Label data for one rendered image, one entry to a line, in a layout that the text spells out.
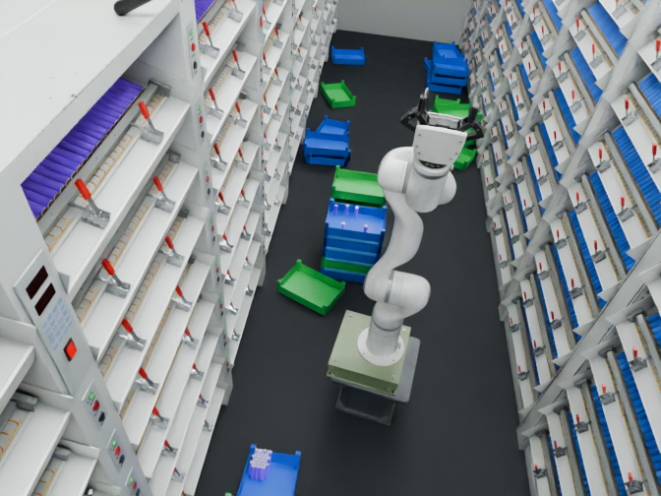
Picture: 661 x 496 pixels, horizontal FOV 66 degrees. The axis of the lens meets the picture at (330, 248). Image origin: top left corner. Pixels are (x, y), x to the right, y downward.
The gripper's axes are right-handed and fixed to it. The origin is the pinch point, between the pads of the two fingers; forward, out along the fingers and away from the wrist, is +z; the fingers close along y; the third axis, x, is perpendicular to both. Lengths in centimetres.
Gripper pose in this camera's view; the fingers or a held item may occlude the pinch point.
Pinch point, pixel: (450, 100)
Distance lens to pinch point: 104.2
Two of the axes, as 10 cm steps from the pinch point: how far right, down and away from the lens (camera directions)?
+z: 0.2, -5.2, -8.6
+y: -9.7, -2.0, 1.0
